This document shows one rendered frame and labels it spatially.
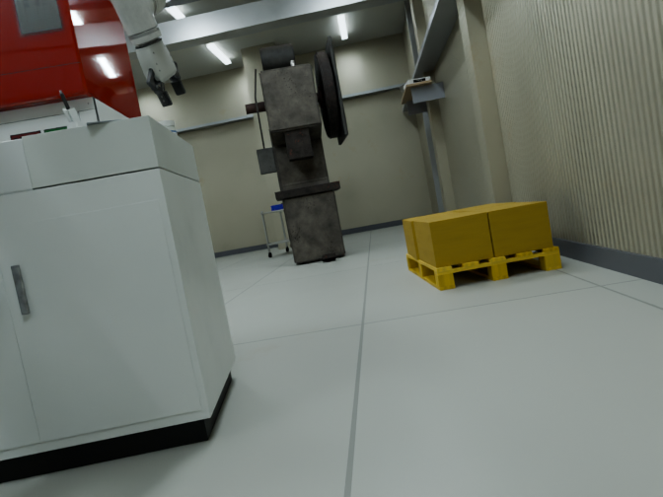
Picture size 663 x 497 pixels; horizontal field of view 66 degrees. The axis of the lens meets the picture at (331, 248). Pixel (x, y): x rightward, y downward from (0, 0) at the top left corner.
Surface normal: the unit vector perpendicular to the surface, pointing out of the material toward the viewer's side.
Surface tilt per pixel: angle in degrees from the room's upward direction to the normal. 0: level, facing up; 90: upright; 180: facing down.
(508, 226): 90
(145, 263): 90
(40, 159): 90
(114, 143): 90
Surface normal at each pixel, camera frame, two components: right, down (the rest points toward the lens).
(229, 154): -0.08, 0.09
